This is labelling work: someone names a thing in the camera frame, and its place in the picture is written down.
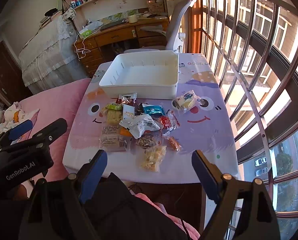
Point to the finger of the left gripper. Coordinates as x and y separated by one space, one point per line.
6 138
50 133

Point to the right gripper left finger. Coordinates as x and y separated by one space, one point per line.
89 175

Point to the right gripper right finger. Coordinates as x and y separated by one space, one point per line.
213 181

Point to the clear bread package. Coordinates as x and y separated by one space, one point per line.
113 142

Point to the small orange snack pack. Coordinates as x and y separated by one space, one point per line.
174 143

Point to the rice crisp clear pack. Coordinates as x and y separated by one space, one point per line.
114 117

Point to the clear puffed snack bag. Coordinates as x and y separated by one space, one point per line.
153 158

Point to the silver white snack bag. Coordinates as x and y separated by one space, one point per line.
140 124

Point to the nut brittle clear pack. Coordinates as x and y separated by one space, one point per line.
150 139

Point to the green pastry packet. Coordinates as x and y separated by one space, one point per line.
114 107

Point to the white orange oats bar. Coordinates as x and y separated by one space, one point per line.
128 114

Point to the dark jelly red-edged pack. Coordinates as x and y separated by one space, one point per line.
139 109

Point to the red candy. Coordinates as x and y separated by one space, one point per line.
169 121

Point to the maroon chestnut snack packet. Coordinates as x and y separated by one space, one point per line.
127 99

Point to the blue foil candy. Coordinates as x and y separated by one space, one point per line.
153 110

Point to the cartoon cake clear pack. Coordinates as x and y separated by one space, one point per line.
186 102

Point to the pink bed sheet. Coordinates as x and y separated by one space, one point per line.
59 102

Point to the cartoon printed tablecloth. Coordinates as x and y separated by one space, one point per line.
205 127

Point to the lace covered cabinet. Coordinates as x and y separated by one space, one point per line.
48 60

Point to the green tissue box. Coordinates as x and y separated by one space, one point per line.
85 33

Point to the white plastic bin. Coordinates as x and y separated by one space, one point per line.
150 74

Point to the wooden desk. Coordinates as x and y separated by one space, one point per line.
104 45

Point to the cream mug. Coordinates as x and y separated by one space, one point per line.
132 18

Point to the grey office chair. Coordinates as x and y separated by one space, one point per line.
174 38

